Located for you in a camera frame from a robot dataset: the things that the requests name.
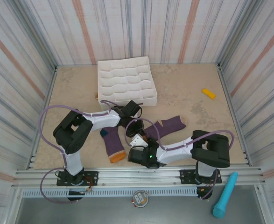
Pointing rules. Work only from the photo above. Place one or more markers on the small brown object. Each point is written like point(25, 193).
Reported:
point(96, 95)

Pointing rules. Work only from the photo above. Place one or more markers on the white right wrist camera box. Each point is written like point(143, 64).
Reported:
point(138, 141)

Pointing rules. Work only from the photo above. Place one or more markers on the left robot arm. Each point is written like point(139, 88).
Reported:
point(104, 120)

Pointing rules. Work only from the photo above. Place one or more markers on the purple sock with beige toe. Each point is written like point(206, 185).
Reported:
point(171, 126)

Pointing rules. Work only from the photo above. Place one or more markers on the yellow block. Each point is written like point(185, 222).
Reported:
point(208, 93)

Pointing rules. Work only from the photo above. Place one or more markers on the aluminium table edge profile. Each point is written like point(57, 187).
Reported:
point(225, 86)
point(50, 88)

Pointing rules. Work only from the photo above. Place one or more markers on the white fabric organizer box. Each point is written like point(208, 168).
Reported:
point(127, 79)

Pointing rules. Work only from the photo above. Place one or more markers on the round grey device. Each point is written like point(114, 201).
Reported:
point(139, 198)

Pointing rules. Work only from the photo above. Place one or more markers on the aluminium rail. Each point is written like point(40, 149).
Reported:
point(139, 173)

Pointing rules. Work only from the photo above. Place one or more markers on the purple sock with teal heel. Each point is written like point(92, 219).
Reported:
point(113, 144)

